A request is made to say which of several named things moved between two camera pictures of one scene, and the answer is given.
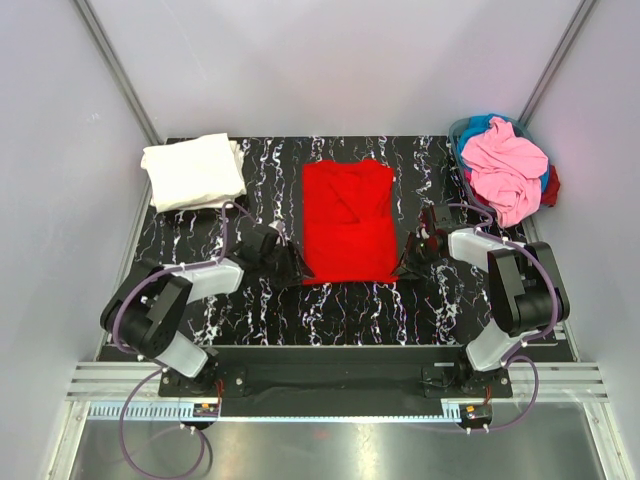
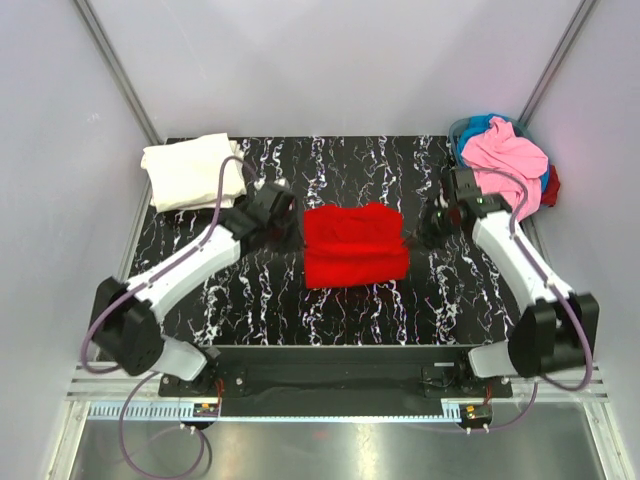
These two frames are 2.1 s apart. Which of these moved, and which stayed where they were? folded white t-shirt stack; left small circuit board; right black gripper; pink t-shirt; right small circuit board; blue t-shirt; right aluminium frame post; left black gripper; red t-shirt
Moved: right black gripper; red t-shirt; left black gripper
Stayed: right aluminium frame post; left small circuit board; right small circuit board; pink t-shirt; folded white t-shirt stack; blue t-shirt
